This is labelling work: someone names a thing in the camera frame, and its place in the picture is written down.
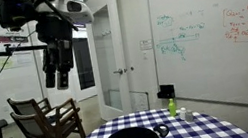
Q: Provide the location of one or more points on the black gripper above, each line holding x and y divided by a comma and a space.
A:
53, 30

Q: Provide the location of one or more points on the dark glass door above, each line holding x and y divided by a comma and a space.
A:
83, 62

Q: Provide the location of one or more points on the wooden armchair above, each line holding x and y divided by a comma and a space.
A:
22, 104
32, 125

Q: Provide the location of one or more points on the white door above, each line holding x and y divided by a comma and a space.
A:
118, 46

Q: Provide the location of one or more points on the small leaning white board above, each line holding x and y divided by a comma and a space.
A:
141, 100

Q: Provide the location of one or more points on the white paper notice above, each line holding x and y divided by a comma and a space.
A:
146, 44

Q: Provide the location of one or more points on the small green bottle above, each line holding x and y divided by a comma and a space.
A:
172, 109

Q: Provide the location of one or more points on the white shaker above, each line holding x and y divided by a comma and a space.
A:
183, 114

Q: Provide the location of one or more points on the gray shaker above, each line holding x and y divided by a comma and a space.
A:
189, 116

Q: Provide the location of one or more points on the blue white checkered tablecloth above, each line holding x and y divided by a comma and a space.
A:
202, 133

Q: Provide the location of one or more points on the whiteboard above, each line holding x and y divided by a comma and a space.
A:
217, 63

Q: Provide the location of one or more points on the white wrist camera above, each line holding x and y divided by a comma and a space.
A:
77, 11

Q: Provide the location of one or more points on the black wall-mounted box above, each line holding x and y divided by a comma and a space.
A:
165, 91

